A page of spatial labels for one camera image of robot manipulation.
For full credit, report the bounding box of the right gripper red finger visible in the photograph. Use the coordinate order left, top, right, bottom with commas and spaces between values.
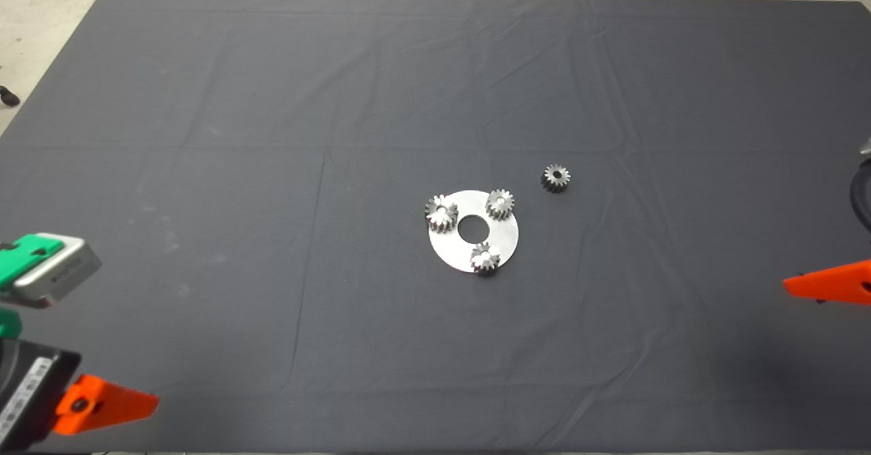
783, 259, 871, 306

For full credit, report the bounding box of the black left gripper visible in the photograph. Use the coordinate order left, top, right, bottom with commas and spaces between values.
0, 338, 159, 450

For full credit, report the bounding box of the small steel gear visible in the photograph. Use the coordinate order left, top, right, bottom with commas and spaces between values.
541, 164, 572, 194
470, 241, 502, 277
484, 188, 516, 222

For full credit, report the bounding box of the large steel gear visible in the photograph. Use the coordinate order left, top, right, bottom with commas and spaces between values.
425, 195, 459, 234

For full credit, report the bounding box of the dark grey table cloth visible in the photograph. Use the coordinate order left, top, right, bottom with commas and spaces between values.
0, 0, 871, 453

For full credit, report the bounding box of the round metal plate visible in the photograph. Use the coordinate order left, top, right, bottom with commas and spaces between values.
428, 190, 520, 274

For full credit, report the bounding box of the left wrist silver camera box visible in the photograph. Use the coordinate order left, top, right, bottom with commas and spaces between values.
12, 234, 103, 308

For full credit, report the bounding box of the left wrist green camera mount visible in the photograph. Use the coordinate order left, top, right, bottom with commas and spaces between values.
0, 234, 65, 339

